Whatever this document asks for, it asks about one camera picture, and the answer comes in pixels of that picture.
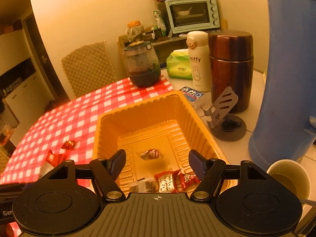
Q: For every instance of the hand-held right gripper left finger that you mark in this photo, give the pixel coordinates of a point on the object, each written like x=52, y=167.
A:
x=119, y=162

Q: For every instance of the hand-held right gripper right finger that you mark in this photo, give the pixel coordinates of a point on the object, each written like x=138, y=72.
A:
x=196, y=163

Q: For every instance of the brown red candy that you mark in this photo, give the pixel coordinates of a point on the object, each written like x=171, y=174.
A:
x=149, y=154

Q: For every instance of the orange plastic tray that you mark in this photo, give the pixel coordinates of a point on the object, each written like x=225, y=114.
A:
x=148, y=118

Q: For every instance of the red twisted wrapper candy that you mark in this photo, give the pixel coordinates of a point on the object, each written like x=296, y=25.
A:
x=68, y=145

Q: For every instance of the small red snack packet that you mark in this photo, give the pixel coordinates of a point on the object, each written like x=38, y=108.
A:
x=188, y=179

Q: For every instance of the clear wrapped snack packet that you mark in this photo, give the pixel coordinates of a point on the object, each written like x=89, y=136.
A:
x=133, y=186
x=147, y=184

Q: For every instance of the red silver snack packet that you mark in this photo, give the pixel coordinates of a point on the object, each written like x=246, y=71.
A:
x=166, y=182

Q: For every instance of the grey phone stand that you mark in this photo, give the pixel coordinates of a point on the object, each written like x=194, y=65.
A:
x=223, y=113

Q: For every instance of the red checkered tablecloth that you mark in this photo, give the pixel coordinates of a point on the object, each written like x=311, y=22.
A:
x=74, y=118

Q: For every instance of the blue white packet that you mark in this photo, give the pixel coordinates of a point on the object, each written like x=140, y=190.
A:
x=192, y=94

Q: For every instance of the paper cup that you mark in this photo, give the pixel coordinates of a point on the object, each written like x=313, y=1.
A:
x=288, y=177

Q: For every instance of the green tissue pack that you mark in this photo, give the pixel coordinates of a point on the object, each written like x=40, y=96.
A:
x=179, y=65

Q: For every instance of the beige quilted chair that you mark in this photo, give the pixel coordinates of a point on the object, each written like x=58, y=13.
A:
x=88, y=66

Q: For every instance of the white thermos bottle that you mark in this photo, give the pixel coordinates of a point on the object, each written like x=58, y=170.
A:
x=197, y=61

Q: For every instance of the glass jar with dark base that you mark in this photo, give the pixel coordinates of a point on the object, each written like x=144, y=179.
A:
x=143, y=61

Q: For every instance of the white cabinet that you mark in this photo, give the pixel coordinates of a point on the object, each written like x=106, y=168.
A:
x=19, y=79

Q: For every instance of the plastic jar with orange lid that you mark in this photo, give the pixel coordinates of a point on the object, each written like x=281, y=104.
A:
x=134, y=30

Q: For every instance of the blue thermos jug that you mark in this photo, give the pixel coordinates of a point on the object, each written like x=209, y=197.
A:
x=286, y=66

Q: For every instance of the green snack bag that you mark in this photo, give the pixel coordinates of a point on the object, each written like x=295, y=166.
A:
x=159, y=23

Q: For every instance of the light blue toaster oven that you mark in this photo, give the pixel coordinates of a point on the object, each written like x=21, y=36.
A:
x=191, y=12

